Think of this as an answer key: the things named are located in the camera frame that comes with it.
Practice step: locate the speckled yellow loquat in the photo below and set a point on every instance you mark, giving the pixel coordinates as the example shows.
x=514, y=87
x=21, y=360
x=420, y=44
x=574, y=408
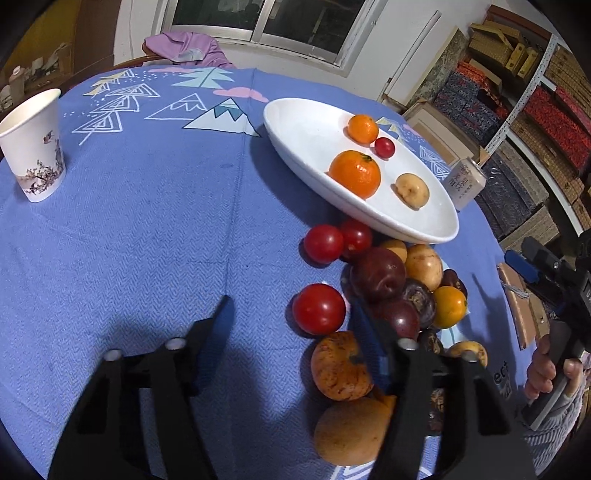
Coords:
x=339, y=367

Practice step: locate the small dark red plum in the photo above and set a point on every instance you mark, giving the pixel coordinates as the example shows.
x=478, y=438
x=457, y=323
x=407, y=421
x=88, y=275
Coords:
x=401, y=321

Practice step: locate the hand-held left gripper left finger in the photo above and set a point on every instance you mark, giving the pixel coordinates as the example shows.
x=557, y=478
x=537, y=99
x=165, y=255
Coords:
x=207, y=332

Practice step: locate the small yellow loquat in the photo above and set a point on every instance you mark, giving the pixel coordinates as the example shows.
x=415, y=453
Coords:
x=412, y=190
x=424, y=265
x=396, y=247
x=471, y=350

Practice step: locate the large mandarin orange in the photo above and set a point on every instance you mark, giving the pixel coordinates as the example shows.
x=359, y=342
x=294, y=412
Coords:
x=355, y=175

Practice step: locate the dark brown water chestnut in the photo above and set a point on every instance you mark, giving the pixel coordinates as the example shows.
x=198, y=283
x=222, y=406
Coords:
x=431, y=341
x=452, y=279
x=436, y=408
x=420, y=300

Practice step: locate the white oval plate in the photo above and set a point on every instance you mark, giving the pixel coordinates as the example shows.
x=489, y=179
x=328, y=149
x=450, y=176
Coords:
x=304, y=134

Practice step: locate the marble pattern box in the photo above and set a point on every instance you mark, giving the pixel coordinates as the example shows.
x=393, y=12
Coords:
x=443, y=69

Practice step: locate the person's right hand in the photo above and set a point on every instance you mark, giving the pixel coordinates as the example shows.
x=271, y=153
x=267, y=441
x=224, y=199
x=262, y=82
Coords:
x=540, y=374

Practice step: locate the orange yellow tomato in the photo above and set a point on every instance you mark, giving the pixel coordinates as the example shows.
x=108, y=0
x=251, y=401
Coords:
x=448, y=307

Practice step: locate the shelf of patterned boxes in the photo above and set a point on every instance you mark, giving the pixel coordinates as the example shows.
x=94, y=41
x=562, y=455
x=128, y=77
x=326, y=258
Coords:
x=554, y=124

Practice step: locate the wooden chair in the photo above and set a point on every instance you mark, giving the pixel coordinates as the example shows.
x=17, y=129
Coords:
x=138, y=60

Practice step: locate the brown wooden cabinet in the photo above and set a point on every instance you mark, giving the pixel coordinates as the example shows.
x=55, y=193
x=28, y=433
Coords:
x=69, y=46

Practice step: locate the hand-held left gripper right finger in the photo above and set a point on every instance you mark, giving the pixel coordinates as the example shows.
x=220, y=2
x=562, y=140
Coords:
x=392, y=369

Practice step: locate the cardboard box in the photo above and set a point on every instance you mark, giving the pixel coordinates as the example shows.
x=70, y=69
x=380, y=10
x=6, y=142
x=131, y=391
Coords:
x=438, y=134

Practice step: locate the small red cherry tomato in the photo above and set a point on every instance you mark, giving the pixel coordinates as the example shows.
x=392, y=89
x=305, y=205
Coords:
x=384, y=147

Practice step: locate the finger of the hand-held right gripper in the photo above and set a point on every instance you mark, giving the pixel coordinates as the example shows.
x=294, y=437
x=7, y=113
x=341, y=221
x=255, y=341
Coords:
x=521, y=265
x=540, y=258

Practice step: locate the small mandarin orange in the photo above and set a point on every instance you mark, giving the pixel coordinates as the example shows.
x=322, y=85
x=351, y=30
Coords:
x=362, y=128

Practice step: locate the large yellow pepino melon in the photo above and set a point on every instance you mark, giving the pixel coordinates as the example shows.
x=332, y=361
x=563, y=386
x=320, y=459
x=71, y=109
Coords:
x=346, y=431

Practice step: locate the flat brown box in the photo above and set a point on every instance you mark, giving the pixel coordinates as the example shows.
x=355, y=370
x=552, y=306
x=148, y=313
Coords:
x=519, y=309

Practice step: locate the large dark red plum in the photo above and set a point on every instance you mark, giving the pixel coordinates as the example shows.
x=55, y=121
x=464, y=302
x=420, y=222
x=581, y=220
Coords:
x=378, y=274

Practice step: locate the purple garment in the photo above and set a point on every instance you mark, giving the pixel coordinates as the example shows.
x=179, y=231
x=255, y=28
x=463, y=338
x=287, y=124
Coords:
x=189, y=48

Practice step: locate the white printed paper cup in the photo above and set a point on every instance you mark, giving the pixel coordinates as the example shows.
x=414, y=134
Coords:
x=32, y=147

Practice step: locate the window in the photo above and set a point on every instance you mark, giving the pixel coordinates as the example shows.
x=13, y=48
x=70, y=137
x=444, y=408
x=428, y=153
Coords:
x=295, y=21

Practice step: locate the white metal shelf rack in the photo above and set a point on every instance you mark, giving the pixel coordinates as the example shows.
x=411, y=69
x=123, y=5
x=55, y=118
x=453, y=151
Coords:
x=538, y=83

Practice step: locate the person's right forearm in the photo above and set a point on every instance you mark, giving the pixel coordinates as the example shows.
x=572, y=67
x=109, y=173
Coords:
x=549, y=443

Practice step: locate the blue printed tablecloth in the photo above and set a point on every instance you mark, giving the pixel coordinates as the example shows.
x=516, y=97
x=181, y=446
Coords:
x=138, y=207

